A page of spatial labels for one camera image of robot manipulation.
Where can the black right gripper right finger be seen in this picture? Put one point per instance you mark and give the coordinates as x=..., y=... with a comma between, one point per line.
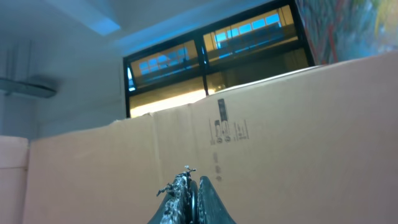
x=210, y=207

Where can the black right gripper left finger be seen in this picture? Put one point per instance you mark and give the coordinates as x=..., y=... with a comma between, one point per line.
x=179, y=205

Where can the brown cardboard barrier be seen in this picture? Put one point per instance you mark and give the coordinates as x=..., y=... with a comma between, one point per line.
x=318, y=145

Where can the black framed window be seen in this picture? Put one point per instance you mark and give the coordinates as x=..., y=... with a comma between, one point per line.
x=255, y=44

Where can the white air conditioner unit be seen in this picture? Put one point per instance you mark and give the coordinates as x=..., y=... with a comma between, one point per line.
x=38, y=86

